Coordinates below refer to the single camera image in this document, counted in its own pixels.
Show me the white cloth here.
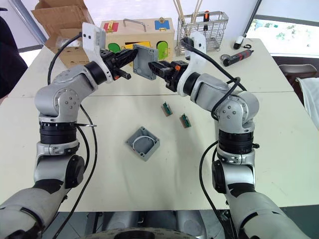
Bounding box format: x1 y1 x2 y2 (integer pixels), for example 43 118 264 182
295 77 319 124

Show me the grey open junction box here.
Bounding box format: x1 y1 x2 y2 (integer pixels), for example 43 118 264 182
125 126 160 162

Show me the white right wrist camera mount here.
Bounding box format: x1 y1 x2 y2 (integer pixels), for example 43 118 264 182
177 31 207 97

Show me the clear plastic bag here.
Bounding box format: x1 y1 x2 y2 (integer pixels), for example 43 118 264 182
55 35 83 48

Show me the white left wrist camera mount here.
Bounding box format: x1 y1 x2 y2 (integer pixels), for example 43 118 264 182
81 22 113 84

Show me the grey square box lid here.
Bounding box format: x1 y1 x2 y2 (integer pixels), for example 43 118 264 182
132 44 160 81

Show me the person in dark clothes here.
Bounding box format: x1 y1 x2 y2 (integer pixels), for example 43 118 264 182
0 7 28 100

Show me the grey chair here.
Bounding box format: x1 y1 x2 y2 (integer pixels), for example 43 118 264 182
278 64 319 100

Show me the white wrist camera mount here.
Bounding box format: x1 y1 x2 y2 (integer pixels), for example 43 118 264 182
81 22 113 84
177 31 207 97

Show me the grey robot torso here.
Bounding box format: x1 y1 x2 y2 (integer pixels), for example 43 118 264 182
84 210 225 239

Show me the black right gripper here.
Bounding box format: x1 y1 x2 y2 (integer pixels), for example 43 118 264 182
148 60 190 93

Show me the wooden lock box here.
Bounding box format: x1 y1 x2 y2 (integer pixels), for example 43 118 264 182
100 16 175 66

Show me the metal wire basket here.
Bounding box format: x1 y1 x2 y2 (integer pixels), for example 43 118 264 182
176 10 230 57

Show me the orange black tool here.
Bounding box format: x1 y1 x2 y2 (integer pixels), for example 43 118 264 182
203 10 210 32

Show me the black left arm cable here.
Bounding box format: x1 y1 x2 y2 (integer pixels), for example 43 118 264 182
47 32 98 239

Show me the black red electric screwdriver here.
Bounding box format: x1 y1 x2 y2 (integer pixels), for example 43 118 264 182
220 49 255 67

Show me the white black handheld device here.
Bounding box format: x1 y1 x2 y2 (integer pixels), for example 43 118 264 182
233 35 252 50

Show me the wooden stick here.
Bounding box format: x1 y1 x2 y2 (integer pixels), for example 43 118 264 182
186 0 200 33
189 0 203 30
173 0 184 25
177 0 186 25

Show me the black slanted pole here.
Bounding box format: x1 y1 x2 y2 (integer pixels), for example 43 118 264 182
242 0 263 38

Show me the small green terminal block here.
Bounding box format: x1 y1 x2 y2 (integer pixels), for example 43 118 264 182
161 101 173 117
179 113 192 129

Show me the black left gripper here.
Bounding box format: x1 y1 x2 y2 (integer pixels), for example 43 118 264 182
99 49 139 81

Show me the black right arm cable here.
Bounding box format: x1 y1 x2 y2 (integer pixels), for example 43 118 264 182
180 37 248 239

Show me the brown cardboard box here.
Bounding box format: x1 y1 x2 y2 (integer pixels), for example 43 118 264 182
31 0 96 68

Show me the white wire loop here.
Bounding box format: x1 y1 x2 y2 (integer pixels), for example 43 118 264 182
132 136 156 151

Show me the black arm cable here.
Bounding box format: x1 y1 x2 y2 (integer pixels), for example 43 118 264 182
47 32 98 239
180 37 248 239

